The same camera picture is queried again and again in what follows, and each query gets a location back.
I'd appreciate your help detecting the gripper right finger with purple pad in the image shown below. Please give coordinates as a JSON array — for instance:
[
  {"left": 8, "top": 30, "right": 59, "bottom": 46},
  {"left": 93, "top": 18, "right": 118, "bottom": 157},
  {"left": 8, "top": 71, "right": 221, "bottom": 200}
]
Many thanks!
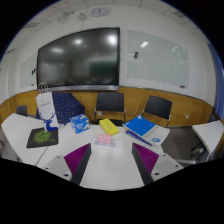
[{"left": 132, "top": 143, "right": 182, "bottom": 185}]

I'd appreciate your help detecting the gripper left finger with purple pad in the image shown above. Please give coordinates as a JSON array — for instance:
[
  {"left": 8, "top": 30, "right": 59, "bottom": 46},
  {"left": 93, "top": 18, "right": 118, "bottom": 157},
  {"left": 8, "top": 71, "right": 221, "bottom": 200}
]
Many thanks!
[{"left": 43, "top": 143, "right": 92, "bottom": 185}]

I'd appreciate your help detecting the white and blue booklet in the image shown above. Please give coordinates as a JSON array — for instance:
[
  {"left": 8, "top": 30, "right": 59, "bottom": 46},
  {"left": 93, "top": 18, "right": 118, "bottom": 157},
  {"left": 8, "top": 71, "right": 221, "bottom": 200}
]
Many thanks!
[{"left": 125, "top": 125, "right": 170, "bottom": 147}]

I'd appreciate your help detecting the clear plastic box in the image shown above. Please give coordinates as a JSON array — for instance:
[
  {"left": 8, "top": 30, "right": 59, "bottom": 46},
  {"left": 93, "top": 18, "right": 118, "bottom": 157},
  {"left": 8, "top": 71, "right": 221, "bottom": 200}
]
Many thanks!
[{"left": 91, "top": 137, "right": 123, "bottom": 152}]

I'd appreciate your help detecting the blue book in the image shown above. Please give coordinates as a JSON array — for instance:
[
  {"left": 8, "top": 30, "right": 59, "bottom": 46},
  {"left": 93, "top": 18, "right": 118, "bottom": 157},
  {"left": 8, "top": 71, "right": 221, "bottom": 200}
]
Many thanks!
[{"left": 123, "top": 115, "right": 155, "bottom": 136}]

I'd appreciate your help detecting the blue tissue box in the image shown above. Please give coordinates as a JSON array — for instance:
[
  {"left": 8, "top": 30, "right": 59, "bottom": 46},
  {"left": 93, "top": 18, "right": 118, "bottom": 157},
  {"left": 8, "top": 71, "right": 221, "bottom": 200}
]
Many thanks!
[{"left": 70, "top": 114, "right": 89, "bottom": 134}]

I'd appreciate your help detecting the black and green mouse pad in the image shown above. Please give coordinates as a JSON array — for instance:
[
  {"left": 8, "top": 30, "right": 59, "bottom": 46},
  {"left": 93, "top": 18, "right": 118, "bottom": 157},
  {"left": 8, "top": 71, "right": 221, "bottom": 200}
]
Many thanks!
[{"left": 27, "top": 128, "right": 58, "bottom": 148}]

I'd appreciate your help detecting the yellow box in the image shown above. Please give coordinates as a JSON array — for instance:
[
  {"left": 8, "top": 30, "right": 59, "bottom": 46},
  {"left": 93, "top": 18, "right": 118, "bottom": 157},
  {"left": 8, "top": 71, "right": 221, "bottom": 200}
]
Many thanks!
[{"left": 99, "top": 119, "right": 119, "bottom": 135}]

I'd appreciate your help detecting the right black chair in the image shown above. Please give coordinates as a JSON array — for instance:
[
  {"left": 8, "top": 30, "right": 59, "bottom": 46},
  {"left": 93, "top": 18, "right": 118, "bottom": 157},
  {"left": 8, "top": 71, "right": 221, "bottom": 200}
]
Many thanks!
[{"left": 142, "top": 96, "right": 172, "bottom": 125}]

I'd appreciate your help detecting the black chair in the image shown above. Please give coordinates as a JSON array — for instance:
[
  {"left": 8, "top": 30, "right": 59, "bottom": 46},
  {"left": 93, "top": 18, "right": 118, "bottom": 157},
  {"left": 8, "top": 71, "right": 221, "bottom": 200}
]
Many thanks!
[
  {"left": 91, "top": 91, "right": 127, "bottom": 126},
  {"left": 142, "top": 96, "right": 172, "bottom": 125}
]

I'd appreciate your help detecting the dark blue dotted gift bag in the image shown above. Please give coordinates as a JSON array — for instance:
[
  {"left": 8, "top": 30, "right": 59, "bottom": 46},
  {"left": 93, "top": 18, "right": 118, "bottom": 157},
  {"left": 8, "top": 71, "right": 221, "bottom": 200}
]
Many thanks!
[{"left": 36, "top": 92, "right": 85, "bottom": 125}]

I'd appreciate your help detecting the right white table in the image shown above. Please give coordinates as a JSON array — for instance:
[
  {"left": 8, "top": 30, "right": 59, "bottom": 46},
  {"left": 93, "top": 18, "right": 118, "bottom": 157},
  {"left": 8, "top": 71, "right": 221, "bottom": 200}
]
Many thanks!
[{"left": 192, "top": 120, "right": 224, "bottom": 160}]

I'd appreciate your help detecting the middle black chair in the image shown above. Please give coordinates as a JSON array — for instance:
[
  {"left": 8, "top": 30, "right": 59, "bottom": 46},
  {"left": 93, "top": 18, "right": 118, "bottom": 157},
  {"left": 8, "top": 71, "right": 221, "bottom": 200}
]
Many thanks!
[{"left": 91, "top": 91, "right": 127, "bottom": 126}]

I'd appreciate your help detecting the white paper bag blue deer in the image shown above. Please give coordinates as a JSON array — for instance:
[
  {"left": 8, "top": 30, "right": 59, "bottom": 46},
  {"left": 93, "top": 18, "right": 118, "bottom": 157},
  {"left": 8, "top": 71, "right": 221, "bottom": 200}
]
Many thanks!
[{"left": 36, "top": 82, "right": 59, "bottom": 132}]

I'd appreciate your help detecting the left dark chair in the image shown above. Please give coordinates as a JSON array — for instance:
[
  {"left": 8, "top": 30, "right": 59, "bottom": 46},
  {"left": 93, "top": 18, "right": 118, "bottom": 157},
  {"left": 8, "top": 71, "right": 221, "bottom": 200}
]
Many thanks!
[{"left": 16, "top": 105, "right": 28, "bottom": 116}]

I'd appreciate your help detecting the right glass whiteboard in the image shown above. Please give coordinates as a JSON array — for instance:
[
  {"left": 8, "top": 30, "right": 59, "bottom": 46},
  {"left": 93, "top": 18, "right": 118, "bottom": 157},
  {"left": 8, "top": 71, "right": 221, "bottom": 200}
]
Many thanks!
[{"left": 127, "top": 30, "right": 189, "bottom": 88}]

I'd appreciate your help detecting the glass whiteboard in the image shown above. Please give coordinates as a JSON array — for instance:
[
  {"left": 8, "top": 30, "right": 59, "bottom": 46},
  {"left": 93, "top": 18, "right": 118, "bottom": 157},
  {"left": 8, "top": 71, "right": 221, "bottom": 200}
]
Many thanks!
[
  {"left": 127, "top": 30, "right": 189, "bottom": 88},
  {"left": 20, "top": 53, "right": 37, "bottom": 89}
]

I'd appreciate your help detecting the left glass whiteboard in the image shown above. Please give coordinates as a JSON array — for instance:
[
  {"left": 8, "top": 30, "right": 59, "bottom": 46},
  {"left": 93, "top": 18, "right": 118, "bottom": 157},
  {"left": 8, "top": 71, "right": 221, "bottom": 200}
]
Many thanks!
[{"left": 20, "top": 53, "right": 37, "bottom": 89}]

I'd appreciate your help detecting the black whiteboard eraser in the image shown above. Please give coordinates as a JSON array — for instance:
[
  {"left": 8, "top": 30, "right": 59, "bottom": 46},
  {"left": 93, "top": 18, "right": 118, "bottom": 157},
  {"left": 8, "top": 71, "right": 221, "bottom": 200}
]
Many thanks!
[{"left": 134, "top": 51, "right": 139, "bottom": 59}]

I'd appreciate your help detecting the large black wall display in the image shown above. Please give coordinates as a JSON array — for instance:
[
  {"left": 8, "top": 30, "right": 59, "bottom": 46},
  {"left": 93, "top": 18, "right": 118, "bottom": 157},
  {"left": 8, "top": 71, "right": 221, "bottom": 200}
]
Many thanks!
[{"left": 37, "top": 27, "right": 120, "bottom": 91}]

